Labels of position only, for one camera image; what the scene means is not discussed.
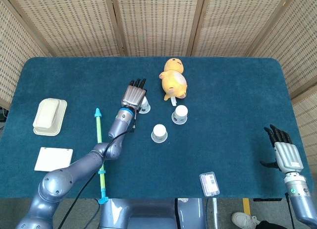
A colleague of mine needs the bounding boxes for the clear package purple items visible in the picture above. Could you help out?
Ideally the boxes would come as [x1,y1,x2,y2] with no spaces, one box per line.
[199,172,220,197]

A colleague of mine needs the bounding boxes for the black trouser leg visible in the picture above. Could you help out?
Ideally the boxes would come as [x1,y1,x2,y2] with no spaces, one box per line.
[256,220,282,229]

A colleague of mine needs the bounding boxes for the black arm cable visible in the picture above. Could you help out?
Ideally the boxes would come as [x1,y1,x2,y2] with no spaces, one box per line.
[58,109,138,229]
[284,192,296,229]

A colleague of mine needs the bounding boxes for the white shoe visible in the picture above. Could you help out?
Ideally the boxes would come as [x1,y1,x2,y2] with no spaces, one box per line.
[231,212,261,229]

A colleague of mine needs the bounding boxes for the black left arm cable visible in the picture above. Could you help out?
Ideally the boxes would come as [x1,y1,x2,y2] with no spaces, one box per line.
[58,109,138,229]

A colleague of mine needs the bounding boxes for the beige pulp food container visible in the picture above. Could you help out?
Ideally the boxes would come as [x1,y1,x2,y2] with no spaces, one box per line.
[32,98,68,136]

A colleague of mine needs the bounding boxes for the green blue tube toy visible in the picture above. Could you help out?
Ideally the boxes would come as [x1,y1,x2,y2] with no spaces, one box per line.
[94,108,109,205]

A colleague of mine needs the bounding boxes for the white flat box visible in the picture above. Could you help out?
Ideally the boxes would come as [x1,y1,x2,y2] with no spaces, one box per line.
[34,147,74,172]

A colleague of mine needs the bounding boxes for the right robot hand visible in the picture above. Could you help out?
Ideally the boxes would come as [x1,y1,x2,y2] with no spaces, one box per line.
[260,124,305,174]

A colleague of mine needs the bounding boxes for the woven bamboo screen panel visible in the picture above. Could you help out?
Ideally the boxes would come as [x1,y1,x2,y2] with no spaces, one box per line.
[0,0,52,110]
[291,87,317,168]
[247,0,317,98]
[110,0,206,57]
[192,0,298,58]
[0,0,124,57]

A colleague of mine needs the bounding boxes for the white floral paper cup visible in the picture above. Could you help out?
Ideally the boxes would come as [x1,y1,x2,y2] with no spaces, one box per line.
[171,105,189,125]
[151,124,168,143]
[138,96,151,115]

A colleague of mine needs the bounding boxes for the grey robot torso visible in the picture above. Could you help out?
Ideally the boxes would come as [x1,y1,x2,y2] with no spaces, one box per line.
[99,198,206,229]

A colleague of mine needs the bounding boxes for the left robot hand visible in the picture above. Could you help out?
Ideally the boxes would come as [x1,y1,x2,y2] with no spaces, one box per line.
[120,78,148,110]

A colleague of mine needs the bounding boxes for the blue felt table cloth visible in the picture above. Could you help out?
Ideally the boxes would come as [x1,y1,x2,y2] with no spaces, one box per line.
[0,57,314,199]

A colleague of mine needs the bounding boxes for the silver table leg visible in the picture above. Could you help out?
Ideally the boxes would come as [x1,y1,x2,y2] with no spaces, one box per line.
[211,198,219,229]

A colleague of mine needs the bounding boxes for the yellow plush toy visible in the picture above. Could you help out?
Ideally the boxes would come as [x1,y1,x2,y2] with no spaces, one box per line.
[158,57,189,107]

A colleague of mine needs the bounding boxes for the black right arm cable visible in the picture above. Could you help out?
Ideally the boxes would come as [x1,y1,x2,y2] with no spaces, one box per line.
[284,192,296,229]

